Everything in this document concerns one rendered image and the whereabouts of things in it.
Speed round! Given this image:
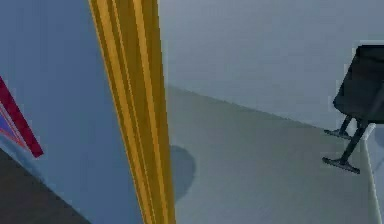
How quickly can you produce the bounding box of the yellow door frame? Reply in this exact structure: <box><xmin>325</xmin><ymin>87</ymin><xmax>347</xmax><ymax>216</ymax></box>
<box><xmin>87</xmin><ymin>0</ymin><xmax>177</xmax><ymax>224</ymax></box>

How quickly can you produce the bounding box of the black chair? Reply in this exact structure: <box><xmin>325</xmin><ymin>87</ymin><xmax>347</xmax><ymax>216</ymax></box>
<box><xmin>321</xmin><ymin>44</ymin><xmax>384</xmax><ymax>175</ymax></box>

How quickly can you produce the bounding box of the red framed picture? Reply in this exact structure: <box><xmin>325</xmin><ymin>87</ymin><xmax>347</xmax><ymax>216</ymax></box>
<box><xmin>0</xmin><ymin>76</ymin><xmax>45</xmax><ymax>159</ymax></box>

